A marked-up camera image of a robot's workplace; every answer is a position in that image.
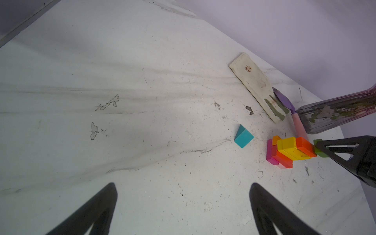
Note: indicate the purple glass vase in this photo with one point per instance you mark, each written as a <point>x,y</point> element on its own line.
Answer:
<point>328,114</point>

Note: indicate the magenta wood block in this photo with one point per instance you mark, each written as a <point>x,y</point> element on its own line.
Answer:
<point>269,157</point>

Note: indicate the red orange block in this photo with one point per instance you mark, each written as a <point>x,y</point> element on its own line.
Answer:
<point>305,147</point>

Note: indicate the yellow red striped block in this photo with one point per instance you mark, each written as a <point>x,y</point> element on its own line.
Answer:
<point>289,148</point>

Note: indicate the beige dirty cloth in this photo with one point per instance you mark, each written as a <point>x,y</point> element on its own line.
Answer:
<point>257,83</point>

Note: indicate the red wood block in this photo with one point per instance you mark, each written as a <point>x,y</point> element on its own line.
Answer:
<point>281,158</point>

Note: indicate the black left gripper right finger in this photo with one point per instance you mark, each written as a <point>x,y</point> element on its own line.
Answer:
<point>269,213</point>

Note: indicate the teal wood block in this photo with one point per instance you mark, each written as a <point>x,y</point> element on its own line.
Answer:
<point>243,137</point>

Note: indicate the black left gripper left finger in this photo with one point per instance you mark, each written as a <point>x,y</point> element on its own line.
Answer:
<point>94,216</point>

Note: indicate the orange wood block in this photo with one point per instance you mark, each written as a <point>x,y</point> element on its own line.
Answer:
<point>275,140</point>

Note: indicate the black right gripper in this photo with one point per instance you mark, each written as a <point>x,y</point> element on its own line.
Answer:
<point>356,155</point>

